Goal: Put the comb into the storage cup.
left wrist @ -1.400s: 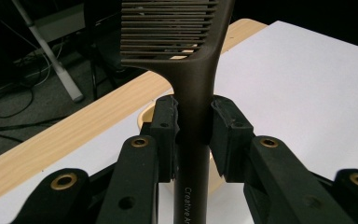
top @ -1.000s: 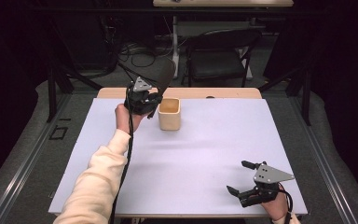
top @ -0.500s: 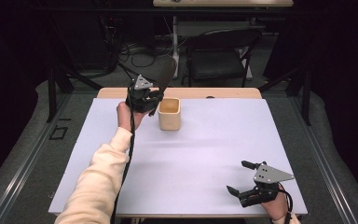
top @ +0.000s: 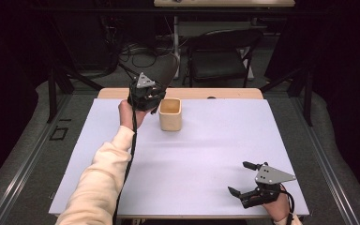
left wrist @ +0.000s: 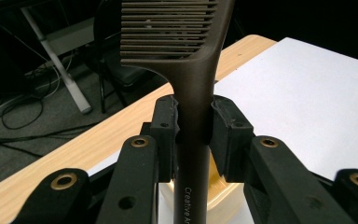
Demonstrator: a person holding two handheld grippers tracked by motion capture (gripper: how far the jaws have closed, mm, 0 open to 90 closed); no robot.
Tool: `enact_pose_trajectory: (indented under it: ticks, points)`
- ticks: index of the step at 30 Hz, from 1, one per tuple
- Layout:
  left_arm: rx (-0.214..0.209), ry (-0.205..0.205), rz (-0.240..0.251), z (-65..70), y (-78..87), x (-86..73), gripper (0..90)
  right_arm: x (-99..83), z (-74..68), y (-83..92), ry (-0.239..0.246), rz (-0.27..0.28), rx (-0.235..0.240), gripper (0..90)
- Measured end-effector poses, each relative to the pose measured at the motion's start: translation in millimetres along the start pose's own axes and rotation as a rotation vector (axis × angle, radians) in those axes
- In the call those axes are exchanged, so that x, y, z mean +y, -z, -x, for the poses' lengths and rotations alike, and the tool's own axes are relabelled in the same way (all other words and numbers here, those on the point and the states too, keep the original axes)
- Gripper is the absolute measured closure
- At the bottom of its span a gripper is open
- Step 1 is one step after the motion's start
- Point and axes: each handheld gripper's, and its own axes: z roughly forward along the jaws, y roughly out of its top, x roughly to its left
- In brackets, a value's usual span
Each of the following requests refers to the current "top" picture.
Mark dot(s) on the black metal stand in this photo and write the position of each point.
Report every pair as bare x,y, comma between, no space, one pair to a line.
52,93
307,97

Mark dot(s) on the beige square cup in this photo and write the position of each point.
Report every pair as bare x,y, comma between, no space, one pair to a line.
170,120

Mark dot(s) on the person's left hand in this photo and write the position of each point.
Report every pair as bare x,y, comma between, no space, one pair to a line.
128,115

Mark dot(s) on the light wooden desk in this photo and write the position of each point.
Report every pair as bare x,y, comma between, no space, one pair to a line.
225,3

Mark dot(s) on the black folding chair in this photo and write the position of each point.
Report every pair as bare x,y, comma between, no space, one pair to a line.
218,62

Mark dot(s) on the person's right hand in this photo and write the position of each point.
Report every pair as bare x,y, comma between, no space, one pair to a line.
276,207

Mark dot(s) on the white table mat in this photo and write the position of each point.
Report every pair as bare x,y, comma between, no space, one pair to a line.
206,156

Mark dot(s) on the black kitchen knife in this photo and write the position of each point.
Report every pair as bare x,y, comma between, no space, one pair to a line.
170,70

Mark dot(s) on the grey floor rail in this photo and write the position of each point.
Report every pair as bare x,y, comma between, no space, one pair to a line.
28,159
325,159

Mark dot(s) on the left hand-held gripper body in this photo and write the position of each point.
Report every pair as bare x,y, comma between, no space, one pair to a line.
143,93

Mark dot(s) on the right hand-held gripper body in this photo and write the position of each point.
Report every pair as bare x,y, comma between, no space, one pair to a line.
272,176

